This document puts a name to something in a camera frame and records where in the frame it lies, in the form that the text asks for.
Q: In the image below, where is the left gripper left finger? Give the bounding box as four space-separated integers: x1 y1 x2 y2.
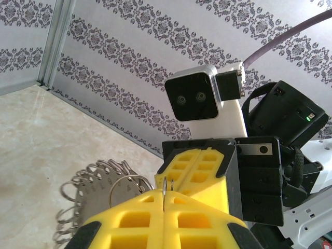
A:
64 188 165 249

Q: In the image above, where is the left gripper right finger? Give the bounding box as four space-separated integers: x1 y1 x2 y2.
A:
163 190 265 249

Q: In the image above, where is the large metal key ring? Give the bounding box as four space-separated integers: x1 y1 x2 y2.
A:
108 175 175 212

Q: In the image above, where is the metal disc with key rings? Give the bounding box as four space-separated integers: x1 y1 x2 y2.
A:
53 158 156 244

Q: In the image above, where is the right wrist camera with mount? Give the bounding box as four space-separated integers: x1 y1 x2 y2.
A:
164 61 248 142

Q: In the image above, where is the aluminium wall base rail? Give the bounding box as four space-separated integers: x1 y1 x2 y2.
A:
0 80 44 96

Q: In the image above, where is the aluminium frame post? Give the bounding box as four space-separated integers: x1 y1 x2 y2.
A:
37 0 76 90

